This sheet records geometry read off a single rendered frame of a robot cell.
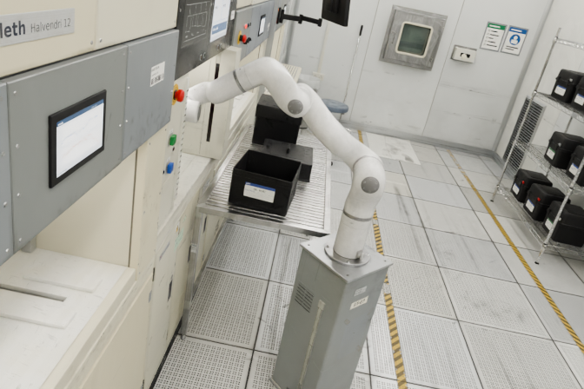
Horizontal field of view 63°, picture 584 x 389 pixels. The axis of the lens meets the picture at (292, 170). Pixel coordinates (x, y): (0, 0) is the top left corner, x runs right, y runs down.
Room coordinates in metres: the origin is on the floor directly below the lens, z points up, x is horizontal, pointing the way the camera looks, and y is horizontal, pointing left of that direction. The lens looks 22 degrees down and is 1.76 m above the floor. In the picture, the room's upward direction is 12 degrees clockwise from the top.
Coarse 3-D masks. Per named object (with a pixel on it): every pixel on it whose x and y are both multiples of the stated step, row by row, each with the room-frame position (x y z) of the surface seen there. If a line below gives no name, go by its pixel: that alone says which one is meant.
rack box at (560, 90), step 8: (560, 72) 4.47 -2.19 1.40; (568, 72) 4.35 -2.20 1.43; (576, 72) 4.32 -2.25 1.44; (560, 80) 4.40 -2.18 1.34; (568, 80) 4.27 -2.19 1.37; (576, 80) 4.22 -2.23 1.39; (560, 88) 4.37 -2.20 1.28; (568, 88) 4.25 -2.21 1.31; (560, 96) 4.33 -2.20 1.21; (568, 96) 4.22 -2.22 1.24
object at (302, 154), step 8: (264, 144) 2.50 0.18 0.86; (272, 144) 2.53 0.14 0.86; (280, 144) 2.55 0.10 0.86; (288, 144) 2.58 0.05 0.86; (296, 144) 2.62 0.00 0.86; (264, 152) 2.38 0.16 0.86; (272, 152) 2.40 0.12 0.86; (280, 152) 2.43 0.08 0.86; (288, 152) 2.44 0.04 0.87; (296, 152) 2.48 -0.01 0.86; (304, 152) 2.51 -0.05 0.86; (312, 152) 2.54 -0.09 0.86; (296, 160) 2.37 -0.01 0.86; (304, 160) 2.39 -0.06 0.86; (312, 160) 2.42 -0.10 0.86; (304, 168) 2.34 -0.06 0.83; (304, 176) 2.34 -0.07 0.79
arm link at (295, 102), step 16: (256, 64) 1.68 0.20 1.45; (272, 64) 1.68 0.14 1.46; (240, 80) 1.67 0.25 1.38; (256, 80) 1.67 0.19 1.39; (272, 80) 1.66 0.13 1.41; (288, 80) 1.65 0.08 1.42; (272, 96) 1.66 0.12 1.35; (288, 96) 1.60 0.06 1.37; (304, 96) 1.61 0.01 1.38; (288, 112) 1.60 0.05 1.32; (304, 112) 1.60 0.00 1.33
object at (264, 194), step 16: (240, 160) 2.03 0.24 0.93; (256, 160) 2.19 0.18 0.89; (272, 160) 2.18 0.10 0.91; (288, 160) 2.17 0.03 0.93; (240, 176) 1.92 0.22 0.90; (256, 176) 1.91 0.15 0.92; (272, 176) 2.18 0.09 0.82; (288, 176) 2.17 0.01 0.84; (240, 192) 1.92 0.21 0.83; (256, 192) 1.91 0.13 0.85; (272, 192) 1.90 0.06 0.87; (288, 192) 1.90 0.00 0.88; (256, 208) 1.91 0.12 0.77; (272, 208) 1.90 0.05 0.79; (288, 208) 1.94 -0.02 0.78
